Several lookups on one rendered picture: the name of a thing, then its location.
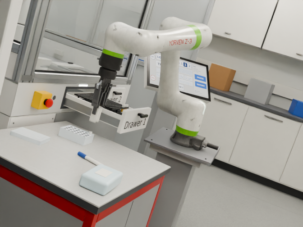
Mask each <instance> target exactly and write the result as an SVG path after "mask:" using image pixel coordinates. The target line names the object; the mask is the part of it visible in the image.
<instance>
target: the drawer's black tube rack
mask: <svg viewBox="0 0 303 227"><path fill-rule="evenodd" d="M93 94H94V93H80V94H74V95H76V96H78V98H79V97H81V98H82V100H85V101H87V102H90V103H92V99H93ZM104 106H105V107H104V108H105V109H107V110H109V111H112V112H114V113H117V114H119V115H122V113H121V110H120V109H117V110H111V109H109V108H111V107H121V106H122V104H119V103H117V102H114V101H112V100H109V99H107V102H106V105H104Z"/></svg>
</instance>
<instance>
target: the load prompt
mask: <svg viewBox="0 0 303 227"><path fill-rule="evenodd" d="M156 59H157V60H160V61H161V54H157V53H156ZM179 66H181V67H184V68H188V69H191V70H192V64H191V63H188V62H184V61H181V60H179Z"/></svg>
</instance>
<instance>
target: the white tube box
mask: <svg viewBox="0 0 303 227"><path fill-rule="evenodd" d="M58 135H59V136H61V137H63V138H66V139H68V140H70V141H73V142H75V143H78V144H80V145H83V146H84V145H87V144H89V143H92V141H93V138H94V134H91V135H89V132H87V131H85V130H82V129H80V128H77V127H74V126H72V125H67V126H64V127H60V131H59V134H58Z"/></svg>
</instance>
